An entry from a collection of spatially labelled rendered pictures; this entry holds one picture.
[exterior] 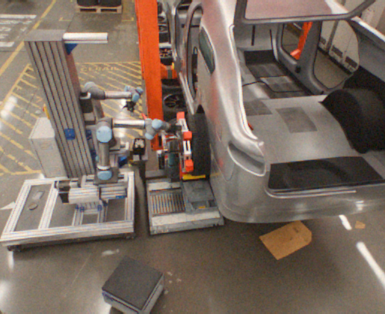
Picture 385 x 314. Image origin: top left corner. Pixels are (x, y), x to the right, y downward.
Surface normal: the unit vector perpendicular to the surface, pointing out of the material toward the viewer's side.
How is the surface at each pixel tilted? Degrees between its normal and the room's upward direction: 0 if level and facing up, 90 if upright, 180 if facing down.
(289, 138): 22
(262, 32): 87
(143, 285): 0
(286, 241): 1
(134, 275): 0
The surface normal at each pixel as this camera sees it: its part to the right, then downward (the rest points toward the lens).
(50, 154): 0.13, 0.63
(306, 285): 0.02, -0.77
